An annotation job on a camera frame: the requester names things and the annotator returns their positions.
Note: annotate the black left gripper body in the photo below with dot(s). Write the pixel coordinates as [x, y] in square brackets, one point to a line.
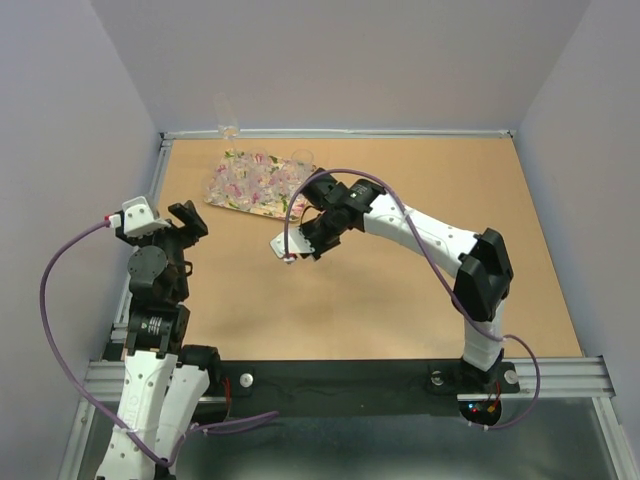
[175, 241]

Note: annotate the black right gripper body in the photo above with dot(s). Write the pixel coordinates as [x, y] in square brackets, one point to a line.
[322, 232]

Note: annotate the clear faceted tumbler front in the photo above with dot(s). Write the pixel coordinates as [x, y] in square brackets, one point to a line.
[290, 183]

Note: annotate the large clear faceted tumbler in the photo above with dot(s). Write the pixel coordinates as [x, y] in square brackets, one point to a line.
[272, 183]

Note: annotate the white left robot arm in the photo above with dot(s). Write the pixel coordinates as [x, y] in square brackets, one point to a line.
[163, 378]

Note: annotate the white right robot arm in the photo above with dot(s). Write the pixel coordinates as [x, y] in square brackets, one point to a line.
[474, 268]

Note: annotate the floral patterned tray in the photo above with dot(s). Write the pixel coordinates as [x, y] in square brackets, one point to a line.
[277, 210]

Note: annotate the tall clear stemmed glass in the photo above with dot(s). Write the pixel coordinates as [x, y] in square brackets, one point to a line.
[227, 123]

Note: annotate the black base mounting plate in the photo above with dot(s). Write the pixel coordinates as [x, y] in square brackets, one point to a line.
[370, 401]

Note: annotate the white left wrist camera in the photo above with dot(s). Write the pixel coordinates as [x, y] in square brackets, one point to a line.
[137, 218]

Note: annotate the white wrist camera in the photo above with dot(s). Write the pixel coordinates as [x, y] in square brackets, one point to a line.
[137, 218]
[290, 245]

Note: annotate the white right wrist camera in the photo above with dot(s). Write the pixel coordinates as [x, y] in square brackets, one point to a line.
[290, 245]

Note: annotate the front aluminium rail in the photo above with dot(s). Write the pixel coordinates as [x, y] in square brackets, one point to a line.
[556, 377]

